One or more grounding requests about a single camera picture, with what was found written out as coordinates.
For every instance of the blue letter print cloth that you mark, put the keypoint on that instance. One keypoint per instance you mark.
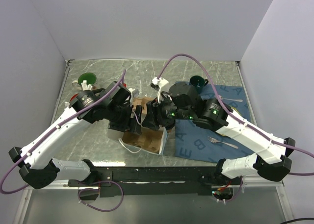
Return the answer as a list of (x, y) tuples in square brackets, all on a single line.
[(191, 142)]

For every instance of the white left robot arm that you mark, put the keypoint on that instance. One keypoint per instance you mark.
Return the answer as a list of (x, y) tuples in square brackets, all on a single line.
[(39, 168)]

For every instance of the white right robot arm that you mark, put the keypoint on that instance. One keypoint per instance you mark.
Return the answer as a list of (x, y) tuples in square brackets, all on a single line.
[(270, 158)]

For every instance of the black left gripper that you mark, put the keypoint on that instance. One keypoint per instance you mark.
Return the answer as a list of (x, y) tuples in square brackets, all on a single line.
[(129, 124)]

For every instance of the silver spoon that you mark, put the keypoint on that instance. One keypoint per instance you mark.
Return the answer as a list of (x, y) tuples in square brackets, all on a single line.
[(236, 100)]

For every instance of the dark green mug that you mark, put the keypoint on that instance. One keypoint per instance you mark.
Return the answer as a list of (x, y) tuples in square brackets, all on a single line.
[(198, 83)]

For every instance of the green polka dot plate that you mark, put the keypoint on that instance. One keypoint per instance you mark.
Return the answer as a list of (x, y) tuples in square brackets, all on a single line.
[(233, 108)]

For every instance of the white mug green inside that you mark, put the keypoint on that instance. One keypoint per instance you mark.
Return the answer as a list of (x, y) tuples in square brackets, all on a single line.
[(91, 78)]

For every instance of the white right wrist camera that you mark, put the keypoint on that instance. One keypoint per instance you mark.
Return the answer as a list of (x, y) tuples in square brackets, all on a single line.
[(160, 85)]

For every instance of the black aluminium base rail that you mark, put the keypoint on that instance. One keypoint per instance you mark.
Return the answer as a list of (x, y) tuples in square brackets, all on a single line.
[(114, 181)]

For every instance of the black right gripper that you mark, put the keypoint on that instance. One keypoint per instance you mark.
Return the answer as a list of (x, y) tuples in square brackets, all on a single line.
[(154, 109)]

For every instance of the light blue paper bag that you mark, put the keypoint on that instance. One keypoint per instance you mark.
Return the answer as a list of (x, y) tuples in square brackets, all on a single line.
[(117, 136)]

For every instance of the white wrapped straws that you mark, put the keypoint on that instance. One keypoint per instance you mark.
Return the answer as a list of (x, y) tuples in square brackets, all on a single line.
[(85, 86)]

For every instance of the silver fork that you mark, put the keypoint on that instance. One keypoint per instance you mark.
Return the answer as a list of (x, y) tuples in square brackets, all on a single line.
[(213, 140)]

